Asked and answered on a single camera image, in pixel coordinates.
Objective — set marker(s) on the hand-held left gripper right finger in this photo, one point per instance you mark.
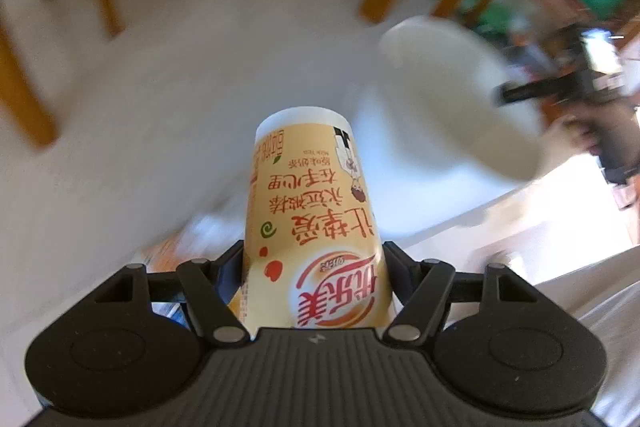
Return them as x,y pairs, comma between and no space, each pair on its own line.
400,272

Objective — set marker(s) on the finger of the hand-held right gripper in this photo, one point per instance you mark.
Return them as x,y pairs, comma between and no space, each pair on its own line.
525,92

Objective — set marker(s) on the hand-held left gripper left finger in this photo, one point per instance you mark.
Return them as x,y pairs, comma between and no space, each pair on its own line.
232,272

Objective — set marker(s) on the white plastic waste bin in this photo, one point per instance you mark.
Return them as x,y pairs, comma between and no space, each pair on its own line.
450,107

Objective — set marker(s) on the yellow milk tea cup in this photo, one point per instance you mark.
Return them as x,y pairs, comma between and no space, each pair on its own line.
310,217

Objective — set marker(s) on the person's right hand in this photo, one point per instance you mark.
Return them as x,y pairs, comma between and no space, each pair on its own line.
575,129

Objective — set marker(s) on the green package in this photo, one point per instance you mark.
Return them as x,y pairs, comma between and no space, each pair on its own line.
470,14

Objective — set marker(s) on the person's light trousers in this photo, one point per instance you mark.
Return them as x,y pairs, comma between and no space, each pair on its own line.
615,332

